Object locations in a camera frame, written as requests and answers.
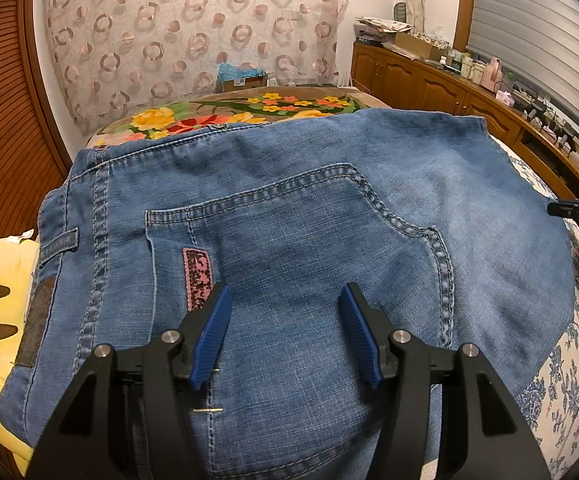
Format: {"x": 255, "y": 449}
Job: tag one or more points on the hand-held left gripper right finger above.
{"x": 357, "y": 330}

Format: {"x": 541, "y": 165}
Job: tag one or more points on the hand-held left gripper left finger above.
{"x": 214, "y": 330}

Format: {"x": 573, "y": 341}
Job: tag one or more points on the blue denim pants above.
{"x": 294, "y": 220}

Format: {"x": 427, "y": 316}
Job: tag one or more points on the pink container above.
{"x": 493, "y": 75}

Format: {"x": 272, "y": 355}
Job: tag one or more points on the white quilt with blue flowers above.
{"x": 559, "y": 385}

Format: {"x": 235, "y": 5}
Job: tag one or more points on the long wooden cabinet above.
{"x": 419, "y": 85}

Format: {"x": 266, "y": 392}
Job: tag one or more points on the colourful flower blanket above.
{"x": 159, "y": 120}

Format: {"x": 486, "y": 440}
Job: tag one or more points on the yellow plush toy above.
{"x": 4, "y": 262}

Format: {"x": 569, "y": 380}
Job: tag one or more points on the open cardboard box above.
{"x": 417, "y": 46}

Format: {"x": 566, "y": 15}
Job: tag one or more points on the pile of papers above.
{"x": 382, "y": 27}

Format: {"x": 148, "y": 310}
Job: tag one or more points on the wooden louvered door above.
{"x": 9, "y": 110}

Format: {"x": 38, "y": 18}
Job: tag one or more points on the wooden window frame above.
{"x": 465, "y": 5}

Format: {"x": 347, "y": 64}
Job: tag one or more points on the white wall socket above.
{"x": 292, "y": 15}

